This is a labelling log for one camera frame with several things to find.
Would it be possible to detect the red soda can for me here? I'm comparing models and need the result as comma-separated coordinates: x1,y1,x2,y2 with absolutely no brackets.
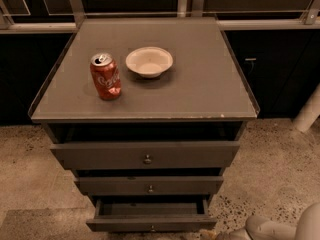
90,53,121,100

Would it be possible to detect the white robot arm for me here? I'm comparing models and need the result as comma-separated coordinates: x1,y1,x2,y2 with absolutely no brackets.
200,203,320,240

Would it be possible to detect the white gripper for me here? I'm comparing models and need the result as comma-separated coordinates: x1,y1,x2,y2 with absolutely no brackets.
199,228,252,240

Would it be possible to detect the grey drawer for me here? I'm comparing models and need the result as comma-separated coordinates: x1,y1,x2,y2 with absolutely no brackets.
51,141,240,170
75,176,223,196
86,196,217,232

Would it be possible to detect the grey middle drawer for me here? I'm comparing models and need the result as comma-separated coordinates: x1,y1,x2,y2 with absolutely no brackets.
75,176,223,196

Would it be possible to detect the white paper bowl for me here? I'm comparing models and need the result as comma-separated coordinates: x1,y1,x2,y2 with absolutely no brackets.
126,47,173,78

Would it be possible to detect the grey top drawer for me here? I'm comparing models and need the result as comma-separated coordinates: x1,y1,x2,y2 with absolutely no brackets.
51,141,240,170

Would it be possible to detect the white cylindrical post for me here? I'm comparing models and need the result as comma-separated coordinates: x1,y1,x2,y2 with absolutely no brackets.
293,84,320,132

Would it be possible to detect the grey bottom drawer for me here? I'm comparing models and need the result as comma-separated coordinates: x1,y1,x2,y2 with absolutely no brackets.
86,196,217,232

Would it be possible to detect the metal rail frame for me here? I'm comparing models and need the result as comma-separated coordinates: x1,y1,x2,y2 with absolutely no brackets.
0,0,319,33

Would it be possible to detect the grey drawer cabinet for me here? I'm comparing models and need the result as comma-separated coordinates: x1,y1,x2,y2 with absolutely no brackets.
28,16,261,215

